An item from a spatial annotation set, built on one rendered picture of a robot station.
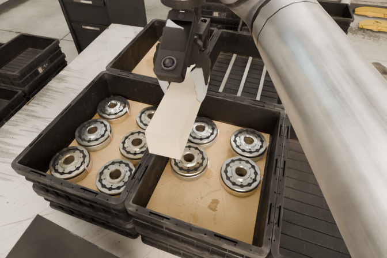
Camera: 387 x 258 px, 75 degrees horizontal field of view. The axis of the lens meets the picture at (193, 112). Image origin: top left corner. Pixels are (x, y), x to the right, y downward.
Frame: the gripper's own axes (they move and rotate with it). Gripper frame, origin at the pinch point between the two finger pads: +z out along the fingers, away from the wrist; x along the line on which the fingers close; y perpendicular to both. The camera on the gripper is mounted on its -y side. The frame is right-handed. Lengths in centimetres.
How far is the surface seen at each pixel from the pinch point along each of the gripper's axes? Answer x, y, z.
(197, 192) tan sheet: -5.2, -6.5, 25.8
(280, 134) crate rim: -23.0, 9.5, 15.8
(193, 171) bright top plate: -3.0, -2.9, 22.6
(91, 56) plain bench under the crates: 69, 58, 38
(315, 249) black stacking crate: -33.7, -12.7, 26.1
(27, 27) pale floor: 251, 182, 108
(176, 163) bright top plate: 2.0, -1.6, 23.0
